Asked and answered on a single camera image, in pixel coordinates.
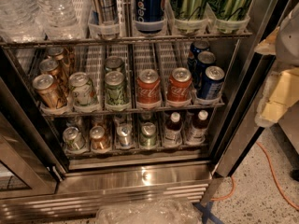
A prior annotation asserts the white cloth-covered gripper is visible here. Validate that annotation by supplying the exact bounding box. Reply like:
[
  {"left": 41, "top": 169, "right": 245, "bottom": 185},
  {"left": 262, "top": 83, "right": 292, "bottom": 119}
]
[{"left": 254, "top": 3, "right": 299, "bottom": 128}]

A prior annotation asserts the green soda can bottom shelf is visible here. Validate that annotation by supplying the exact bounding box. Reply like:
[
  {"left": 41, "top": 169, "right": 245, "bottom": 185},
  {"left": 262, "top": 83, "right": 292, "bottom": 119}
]
[{"left": 139, "top": 122, "right": 157, "bottom": 149}]

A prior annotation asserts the blue Pepsi can front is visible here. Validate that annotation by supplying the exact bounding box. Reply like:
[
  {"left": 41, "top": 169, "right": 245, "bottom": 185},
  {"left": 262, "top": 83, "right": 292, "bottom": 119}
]
[{"left": 198, "top": 65, "right": 225, "bottom": 100}]

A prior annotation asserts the blue Pepsi can middle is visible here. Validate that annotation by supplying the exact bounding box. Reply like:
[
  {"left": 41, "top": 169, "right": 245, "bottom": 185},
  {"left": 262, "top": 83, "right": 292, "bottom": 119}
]
[{"left": 193, "top": 51, "right": 216, "bottom": 89}]

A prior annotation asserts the tall green can right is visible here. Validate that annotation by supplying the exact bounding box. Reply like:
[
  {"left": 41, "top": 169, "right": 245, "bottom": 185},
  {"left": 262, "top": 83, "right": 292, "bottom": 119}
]
[{"left": 208, "top": 0, "right": 252, "bottom": 34}]

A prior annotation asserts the tall green can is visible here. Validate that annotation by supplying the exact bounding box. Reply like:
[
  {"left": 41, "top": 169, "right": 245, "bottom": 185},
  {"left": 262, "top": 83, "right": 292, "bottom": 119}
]
[
  {"left": 208, "top": 0, "right": 252, "bottom": 34},
  {"left": 170, "top": 0, "right": 207, "bottom": 34}
]

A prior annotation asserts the blue Pepsi can back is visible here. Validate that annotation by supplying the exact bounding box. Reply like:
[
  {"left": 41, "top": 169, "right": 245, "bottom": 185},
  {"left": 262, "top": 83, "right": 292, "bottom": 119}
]
[{"left": 187, "top": 40, "right": 210, "bottom": 72}]

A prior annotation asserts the red Coca-Cola can right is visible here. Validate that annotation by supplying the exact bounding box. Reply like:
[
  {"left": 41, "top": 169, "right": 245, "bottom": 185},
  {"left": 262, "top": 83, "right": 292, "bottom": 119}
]
[{"left": 166, "top": 67, "right": 192, "bottom": 106}]

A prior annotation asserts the red coca-cola can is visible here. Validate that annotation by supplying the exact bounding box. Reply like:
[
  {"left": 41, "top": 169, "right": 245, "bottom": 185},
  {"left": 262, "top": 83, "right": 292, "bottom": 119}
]
[
  {"left": 166, "top": 67, "right": 192, "bottom": 106},
  {"left": 136, "top": 69, "right": 161, "bottom": 108}
]

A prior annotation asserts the tall green can left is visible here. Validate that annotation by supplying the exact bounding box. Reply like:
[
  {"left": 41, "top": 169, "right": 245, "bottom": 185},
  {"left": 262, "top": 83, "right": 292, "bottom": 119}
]
[{"left": 170, "top": 0, "right": 207, "bottom": 34}]

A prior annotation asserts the red Coca-Cola can left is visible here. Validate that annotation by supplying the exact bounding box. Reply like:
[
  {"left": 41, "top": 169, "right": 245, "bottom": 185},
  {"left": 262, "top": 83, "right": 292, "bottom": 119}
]
[{"left": 136, "top": 69, "right": 161, "bottom": 108}]

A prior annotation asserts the stainless steel fridge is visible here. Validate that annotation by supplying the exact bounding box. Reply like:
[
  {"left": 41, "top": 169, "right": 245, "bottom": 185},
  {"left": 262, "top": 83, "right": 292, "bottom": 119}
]
[{"left": 0, "top": 0, "right": 299, "bottom": 224}]

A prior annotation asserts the tall blue Pepsi can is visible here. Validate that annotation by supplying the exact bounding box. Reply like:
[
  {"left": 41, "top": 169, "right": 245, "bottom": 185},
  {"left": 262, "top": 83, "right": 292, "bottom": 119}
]
[{"left": 135, "top": 0, "right": 165, "bottom": 34}]

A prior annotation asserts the green can middle shelf front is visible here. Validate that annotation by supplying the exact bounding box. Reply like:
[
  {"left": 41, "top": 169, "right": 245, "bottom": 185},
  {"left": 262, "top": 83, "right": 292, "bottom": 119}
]
[{"left": 105, "top": 71, "right": 128, "bottom": 106}]

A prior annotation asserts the green can middle shelf back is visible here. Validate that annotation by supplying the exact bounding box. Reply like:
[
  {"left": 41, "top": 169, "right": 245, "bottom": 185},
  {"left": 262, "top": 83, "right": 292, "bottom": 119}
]
[{"left": 105, "top": 56, "right": 125, "bottom": 74}]

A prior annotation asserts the silver can bottom shelf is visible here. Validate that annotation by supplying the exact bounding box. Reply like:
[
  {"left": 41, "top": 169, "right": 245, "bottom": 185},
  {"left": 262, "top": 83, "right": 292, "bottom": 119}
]
[{"left": 117, "top": 123, "right": 133, "bottom": 148}]

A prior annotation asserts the tall silver plaid can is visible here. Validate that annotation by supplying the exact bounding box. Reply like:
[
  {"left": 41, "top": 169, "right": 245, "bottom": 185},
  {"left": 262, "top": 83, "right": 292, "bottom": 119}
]
[{"left": 89, "top": 0, "right": 120, "bottom": 40}]

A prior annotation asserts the orange-brown can bottom shelf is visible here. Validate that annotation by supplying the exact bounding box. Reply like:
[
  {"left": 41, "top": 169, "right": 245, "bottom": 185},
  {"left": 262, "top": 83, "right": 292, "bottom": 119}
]
[{"left": 90, "top": 126, "right": 111, "bottom": 153}]

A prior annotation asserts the white-green can middle shelf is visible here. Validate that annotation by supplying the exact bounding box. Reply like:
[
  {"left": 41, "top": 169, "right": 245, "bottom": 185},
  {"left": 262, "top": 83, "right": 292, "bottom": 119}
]
[{"left": 69, "top": 72, "right": 99, "bottom": 107}]

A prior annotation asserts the silver-green can bottom left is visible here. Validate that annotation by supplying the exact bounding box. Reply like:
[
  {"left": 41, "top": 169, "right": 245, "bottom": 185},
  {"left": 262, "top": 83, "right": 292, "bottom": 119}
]
[{"left": 63, "top": 127, "right": 85, "bottom": 152}]

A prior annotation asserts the gold can back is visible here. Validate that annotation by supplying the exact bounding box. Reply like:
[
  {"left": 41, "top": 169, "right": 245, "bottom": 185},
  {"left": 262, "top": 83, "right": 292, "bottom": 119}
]
[{"left": 46, "top": 46, "right": 73, "bottom": 77}]

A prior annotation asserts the gold can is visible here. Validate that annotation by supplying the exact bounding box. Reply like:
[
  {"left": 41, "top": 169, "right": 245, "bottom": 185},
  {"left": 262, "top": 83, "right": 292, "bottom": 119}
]
[
  {"left": 33, "top": 74, "right": 67, "bottom": 109},
  {"left": 38, "top": 58, "right": 70, "bottom": 95},
  {"left": 46, "top": 46, "right": 73, "bottom": 77}
]

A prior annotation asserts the gold can middle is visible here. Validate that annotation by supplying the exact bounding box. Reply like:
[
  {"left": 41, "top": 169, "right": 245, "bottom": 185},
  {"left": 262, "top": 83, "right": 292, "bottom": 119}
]
[{"left": 38, "top": 58, "right": 70, "bottom": 95}]

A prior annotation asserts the gold can front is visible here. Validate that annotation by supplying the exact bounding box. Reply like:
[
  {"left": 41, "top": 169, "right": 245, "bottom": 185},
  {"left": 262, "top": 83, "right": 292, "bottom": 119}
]
[{"left": 33, "top": 74, "right": 67, "bottom": 109}]

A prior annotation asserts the open fridge door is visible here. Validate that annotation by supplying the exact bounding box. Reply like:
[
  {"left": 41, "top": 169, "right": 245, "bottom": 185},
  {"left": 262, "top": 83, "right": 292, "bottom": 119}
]
[{"left": 0, "top": 77, "right": 70, "bottom": 201}]

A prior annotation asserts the brown bottle white cap right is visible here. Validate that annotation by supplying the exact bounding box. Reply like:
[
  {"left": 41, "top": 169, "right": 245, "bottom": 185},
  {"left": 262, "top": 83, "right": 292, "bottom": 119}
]
[{"left": 186, "top": 110, "right": 208, "bottom": 145}]

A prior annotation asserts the brown bottle white cap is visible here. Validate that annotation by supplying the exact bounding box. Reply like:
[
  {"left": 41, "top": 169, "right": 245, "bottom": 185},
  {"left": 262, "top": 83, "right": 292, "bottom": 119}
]
[
  {"left": 186, "top": 110, "right": 208, "bottom": 145},
  {"left": 164, "top": 112, "right": 182, "bottom": 147}
]

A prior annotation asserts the brown bottle white cap left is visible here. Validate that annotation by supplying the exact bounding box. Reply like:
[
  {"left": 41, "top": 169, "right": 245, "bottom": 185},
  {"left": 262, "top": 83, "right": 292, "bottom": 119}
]
[{"left": 164, "top": 112, "right": 182, "bottom": 147}]

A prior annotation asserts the blue tape on floor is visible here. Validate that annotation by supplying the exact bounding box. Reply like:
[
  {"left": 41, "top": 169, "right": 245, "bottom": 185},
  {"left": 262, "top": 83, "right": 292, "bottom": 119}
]
[{"left": 193, "top": 202, "right": 224, "bottom": 224}]

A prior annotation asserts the clear plastic wrap bundle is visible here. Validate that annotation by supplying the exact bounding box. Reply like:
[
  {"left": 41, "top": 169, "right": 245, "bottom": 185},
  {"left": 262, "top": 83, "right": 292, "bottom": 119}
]
[{"left": 95, "top": 198, "right": 202, "bottom": 224}]

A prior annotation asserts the clear water bottle right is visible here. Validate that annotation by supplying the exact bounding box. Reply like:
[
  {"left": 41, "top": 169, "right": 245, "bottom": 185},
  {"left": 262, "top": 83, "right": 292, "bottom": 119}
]
[{"left": 37, "top": 0, "right": 83, "bottom": 40}]

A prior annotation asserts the clear water bottle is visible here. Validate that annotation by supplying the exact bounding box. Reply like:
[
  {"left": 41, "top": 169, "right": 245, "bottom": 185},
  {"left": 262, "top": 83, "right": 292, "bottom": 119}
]
[
  {"left": 0, "top": 0, "right": 44, "bottom": 43},
  {"left": 37, "top": 0, "right": 83, "bottom": 40}
]

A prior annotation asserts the clear water bottle left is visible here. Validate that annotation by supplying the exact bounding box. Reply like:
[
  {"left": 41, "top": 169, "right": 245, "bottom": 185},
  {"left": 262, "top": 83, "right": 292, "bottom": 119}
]
[{"left": 0, "top": 0, "right": 44, "bottom": 43}]

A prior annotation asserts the orange cable on floor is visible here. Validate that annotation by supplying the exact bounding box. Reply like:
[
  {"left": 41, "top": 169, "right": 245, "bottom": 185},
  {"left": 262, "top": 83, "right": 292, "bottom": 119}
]
[{"left": 210, "top": 141, "right": 299, "bottom": 211}]

